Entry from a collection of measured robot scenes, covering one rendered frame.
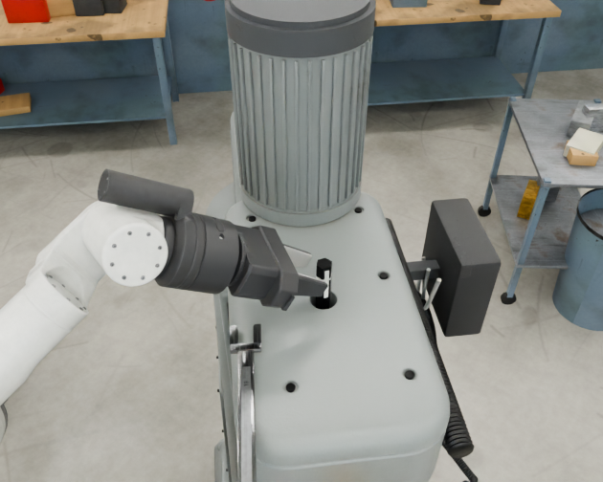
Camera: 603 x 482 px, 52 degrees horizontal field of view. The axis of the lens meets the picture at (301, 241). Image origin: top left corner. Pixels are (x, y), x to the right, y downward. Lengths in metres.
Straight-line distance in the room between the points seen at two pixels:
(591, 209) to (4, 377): 3.17
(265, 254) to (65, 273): 0.22
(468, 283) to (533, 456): 1.91
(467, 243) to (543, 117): 2.39
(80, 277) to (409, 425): 0.40
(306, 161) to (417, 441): 0.40
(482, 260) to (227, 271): 0.61
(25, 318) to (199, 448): 2.30
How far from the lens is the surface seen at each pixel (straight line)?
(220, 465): 2.65
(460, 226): 1.24
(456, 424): 0.84
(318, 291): 0.77
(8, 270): 3.96
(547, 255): 3.46
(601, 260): 3.25
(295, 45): 0.79
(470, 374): 3.20
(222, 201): 1.54
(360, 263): 0.89
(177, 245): 0.66
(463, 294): 1.22
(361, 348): 0.79
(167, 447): 2.94
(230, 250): 0.68
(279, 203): 0.93
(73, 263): 0.71
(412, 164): 4.48
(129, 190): 0.65
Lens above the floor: 2.50
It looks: 42 degrees down
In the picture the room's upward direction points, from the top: straight up
